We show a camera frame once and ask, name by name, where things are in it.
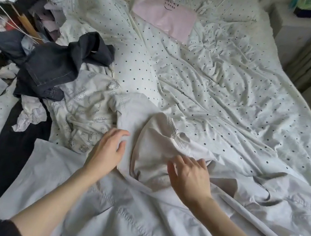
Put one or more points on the person's left hand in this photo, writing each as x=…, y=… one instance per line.
x=107, y=153

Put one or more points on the person's right hand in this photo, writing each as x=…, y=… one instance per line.
x=189, y=181

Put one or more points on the cream patterned pyjama top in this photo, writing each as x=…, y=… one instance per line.
x=84, y=105

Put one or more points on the light grey smocked garment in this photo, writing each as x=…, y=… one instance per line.
x=155, y=228

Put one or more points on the dark denim jeans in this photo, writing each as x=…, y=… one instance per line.
x=52, y=65

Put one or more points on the person's left forearm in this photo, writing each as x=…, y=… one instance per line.
x=52, y=212

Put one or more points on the white dotted bed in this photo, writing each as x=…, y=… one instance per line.
x=236, y=94

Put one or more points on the white crumpled blanket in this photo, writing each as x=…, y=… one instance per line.
x=96, y=7

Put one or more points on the dark side table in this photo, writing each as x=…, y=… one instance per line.
x=18, y=21

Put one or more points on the white pillow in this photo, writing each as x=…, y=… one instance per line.
x=220, y=3

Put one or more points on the white bedside cabinet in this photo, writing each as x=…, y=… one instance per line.
x=296, y=30

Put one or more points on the dark small box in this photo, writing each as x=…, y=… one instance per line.
x=305, y=9

